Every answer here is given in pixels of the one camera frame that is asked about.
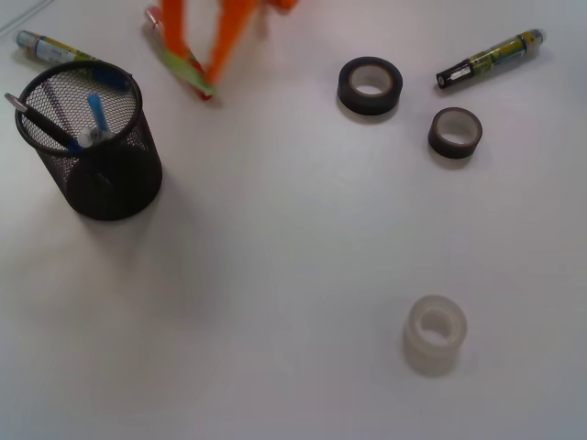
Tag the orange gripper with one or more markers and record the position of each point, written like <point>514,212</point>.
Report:
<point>233,17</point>

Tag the red cap whiteboard marker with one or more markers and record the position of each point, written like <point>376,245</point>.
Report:
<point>153,16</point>

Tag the light blue capped pen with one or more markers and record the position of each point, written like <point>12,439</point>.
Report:
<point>95,103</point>

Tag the silver metal pen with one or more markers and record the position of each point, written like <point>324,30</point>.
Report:
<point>89,136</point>

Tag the dark blue ballpoint pen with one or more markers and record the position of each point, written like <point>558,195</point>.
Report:
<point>46,125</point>

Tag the green mechanical pencil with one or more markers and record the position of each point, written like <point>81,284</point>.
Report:
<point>185,71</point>

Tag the black mesh pen holder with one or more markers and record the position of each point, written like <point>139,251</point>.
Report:
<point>110,181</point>

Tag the blue cap whiteboard marker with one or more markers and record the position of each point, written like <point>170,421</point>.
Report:
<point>54,52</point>

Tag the large black tape roll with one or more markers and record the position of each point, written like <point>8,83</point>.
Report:
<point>369,86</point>

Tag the small black tape roll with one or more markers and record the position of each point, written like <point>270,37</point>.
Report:
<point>455,133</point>

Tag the black cap whiteboard marker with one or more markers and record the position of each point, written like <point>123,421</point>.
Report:
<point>521,45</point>

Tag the clear tape roll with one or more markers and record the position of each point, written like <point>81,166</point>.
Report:
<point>433,335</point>

